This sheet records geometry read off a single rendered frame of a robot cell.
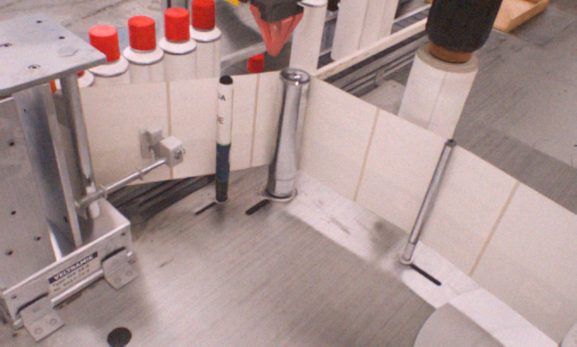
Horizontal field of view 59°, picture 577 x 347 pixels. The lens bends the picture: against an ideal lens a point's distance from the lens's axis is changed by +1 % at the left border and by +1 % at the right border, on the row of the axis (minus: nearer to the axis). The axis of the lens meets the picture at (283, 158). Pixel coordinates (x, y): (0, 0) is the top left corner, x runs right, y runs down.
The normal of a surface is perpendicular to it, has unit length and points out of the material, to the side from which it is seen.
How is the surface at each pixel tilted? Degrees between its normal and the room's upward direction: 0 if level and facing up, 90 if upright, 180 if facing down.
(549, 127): 0
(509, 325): 0
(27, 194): 90
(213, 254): 0
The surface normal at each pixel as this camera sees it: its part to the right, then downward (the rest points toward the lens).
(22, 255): 0.73, 0.48
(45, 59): 0.11, -0.78
